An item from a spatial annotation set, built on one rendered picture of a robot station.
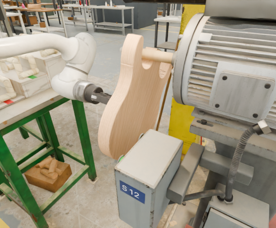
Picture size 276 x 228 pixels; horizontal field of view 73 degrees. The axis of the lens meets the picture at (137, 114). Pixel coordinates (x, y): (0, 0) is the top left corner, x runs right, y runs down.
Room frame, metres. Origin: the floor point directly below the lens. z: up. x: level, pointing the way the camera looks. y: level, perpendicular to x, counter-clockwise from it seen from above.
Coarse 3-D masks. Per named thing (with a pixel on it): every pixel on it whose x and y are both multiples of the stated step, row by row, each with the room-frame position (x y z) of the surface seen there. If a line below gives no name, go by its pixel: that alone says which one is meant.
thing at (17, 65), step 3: (15, 63) 0.95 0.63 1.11; (18, 63) 0.95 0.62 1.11; (15, 66) 0.95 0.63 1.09; (18, 66) 0.95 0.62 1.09; (15, 69) 0.95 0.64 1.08; (18, 69) 0.95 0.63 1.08; (21, 69) 0.96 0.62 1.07; (18, 72) 0.95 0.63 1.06; (21, 72) 0.95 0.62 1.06; (18, 75) 0.95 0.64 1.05; (21, 78) 0.95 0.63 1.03; (24, 78) 0.96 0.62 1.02
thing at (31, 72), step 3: (30, 69) 1.01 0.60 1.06; (33, 69) 1.01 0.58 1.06; (36, 69) 1.02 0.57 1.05; (24, 72) 0.96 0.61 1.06; (27, 72) 0.97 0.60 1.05; (30, 72) 0.98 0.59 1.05; (33, 72) 1.00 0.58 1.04; (36, 72) 1.01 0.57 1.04; (21, 75) 0.94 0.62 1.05; (24, 75) 0.95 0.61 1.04; (27, 75) 0.97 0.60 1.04; (30, 75) 0.98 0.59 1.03
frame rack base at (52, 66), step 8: (40, 56) 1.10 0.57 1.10; (48, 56) 1.10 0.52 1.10; (56, 56) 1.11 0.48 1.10; (24, 64) 1.16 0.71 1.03; (40, 64) 1.06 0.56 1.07; (48, 64) 1.06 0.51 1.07; (56, 64) 1.10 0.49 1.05; (64, 64) 1.14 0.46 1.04; (48, 72) 1.04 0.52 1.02; (56, 72) 1.09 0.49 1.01
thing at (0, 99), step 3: (6, 93) 0.87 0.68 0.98; (9, 93) 0.87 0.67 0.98; (12, 93) 0.88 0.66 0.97; (15, 93) 0.89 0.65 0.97; (0, 96) 0.84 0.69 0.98; (3, 96) 0.84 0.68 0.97; (6, 96) 0.85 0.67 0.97; (9, 96) 0.86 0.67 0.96; (12, 96) 0.87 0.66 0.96; (0, 99) 0.83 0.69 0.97; (3, 99) 0.84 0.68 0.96; (6, 99) 0.85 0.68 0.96; (0, 102) 0.82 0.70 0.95
